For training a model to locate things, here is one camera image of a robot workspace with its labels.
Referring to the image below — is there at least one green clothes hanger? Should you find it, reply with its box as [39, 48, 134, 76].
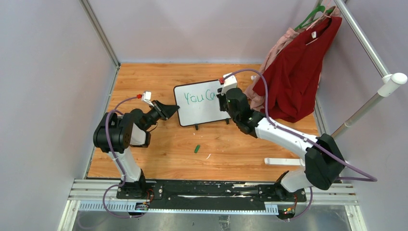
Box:
[294, 5, 335, 31]

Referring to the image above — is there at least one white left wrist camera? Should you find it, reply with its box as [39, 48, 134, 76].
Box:
[141, 91, 154, 107]

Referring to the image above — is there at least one green marker cap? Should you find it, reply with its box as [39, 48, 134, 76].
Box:
[194, 145, 201, 154]

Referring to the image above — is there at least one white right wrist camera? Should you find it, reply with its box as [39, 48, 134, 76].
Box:
[219, 73, 238, 95]

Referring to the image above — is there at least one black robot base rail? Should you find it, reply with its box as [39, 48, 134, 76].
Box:
[68, 178, 359, 220]

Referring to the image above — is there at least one red shirt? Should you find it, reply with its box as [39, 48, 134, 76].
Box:
[253, 15, 343, 124]

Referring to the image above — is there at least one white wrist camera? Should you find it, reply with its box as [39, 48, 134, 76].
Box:
[219, 73, 238, 95]
[141, 91, 154, 107]

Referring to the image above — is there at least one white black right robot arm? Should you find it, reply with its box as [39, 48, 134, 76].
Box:
[217, 88, 344, 201]

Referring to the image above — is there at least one white whiteboard black frame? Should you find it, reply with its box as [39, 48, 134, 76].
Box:
[173, 80, 230, 129]

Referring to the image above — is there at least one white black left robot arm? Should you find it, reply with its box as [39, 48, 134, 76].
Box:
[93, 100, 180, 199]

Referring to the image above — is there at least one metal clothes rack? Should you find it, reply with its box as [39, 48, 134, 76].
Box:
[264, 0, 408, 167]

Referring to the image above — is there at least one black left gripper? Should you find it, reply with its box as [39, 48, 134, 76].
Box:
[143, 101, 179, 131]

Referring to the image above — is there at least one pink garment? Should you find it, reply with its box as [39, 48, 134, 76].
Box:
[244, 6, 342, 113]

